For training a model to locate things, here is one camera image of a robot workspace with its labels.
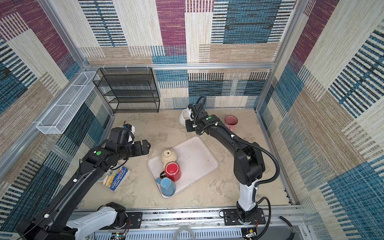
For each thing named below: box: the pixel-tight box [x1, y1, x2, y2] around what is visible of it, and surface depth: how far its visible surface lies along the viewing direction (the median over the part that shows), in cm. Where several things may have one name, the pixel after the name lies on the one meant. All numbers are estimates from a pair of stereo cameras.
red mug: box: [159, 161, 182, 182], surface depth 84 cm
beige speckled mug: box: [160, 148, 178, 171], surface depth 89 cm
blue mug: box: [155, 177, 176, 197], surface depth 80 cm
